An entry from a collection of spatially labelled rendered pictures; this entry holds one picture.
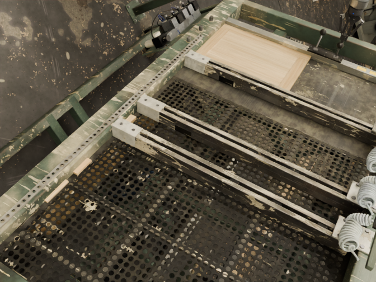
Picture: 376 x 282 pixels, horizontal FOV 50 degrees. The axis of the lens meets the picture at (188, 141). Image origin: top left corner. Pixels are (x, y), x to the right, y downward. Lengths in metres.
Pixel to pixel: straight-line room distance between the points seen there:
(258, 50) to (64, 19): 1.30
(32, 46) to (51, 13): 0.27
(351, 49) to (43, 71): 1.91
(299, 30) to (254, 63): 0.51
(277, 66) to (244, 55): 0.20
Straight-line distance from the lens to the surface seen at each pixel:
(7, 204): 1.64
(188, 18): 2.58
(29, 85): 2.66
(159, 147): 1.70
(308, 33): 2.70
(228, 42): 2.44
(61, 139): 2.52
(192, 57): 2.18
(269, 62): 2.34
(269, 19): 2.74
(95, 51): 2.97
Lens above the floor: 2.34
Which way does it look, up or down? 42 degrees down
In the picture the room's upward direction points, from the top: 87 degrees clockwise
